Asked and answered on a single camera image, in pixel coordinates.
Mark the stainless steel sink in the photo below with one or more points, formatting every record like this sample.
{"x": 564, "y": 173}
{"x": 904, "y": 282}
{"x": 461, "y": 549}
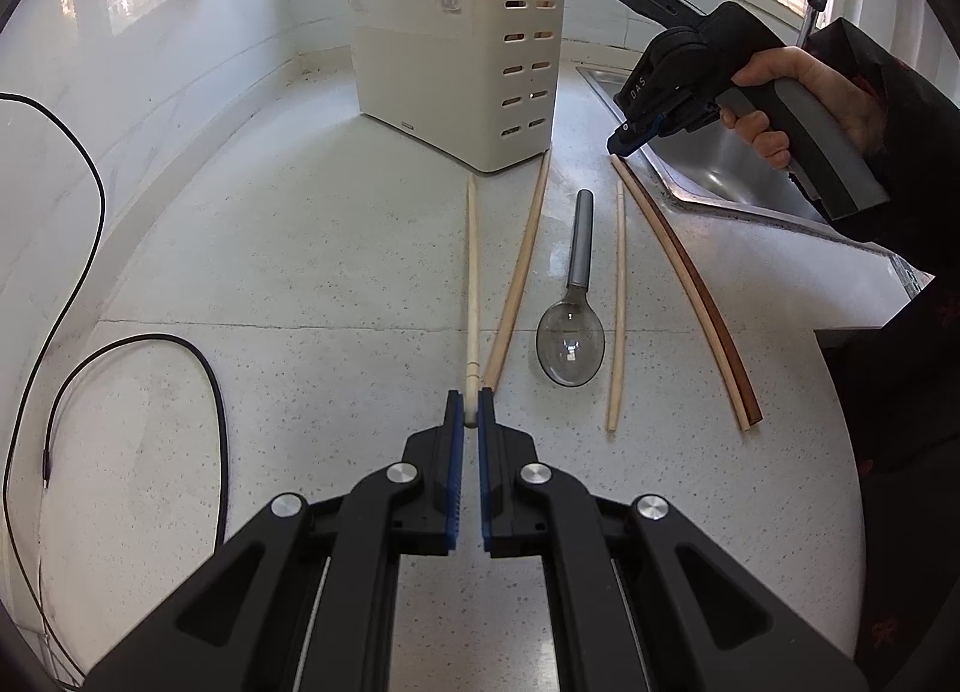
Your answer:
{"x": 720, "y": 159}

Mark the person's right forearm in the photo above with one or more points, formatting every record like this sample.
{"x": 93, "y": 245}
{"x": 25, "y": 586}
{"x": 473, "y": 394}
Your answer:
{"x": 907, "y": 99}

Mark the cream plastic utensil holder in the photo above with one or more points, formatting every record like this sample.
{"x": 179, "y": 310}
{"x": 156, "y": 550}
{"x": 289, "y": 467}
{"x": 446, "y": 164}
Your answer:
{"x": 427, "y": 62}

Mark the person's right hand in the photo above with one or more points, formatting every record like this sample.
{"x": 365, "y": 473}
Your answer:
{"x": 825, "y": 77}

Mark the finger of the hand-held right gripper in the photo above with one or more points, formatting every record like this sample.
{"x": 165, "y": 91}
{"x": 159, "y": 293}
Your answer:
{"x": 637, "y": 133}

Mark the person's dark clothing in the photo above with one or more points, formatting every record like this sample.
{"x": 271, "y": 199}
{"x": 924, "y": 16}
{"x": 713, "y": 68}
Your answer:
{"x": 915, "y": 452}

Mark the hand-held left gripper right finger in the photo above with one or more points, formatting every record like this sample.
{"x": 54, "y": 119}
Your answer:
{"x": 486, "y": 482}

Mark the chrome faucet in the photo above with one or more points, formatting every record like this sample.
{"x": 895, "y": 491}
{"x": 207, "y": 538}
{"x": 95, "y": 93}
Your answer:
{"x": 817, "y": 5}

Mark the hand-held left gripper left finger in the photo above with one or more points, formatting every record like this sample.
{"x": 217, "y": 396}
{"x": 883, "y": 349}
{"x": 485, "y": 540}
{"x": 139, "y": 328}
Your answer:
{"x": 453, "y": 482}

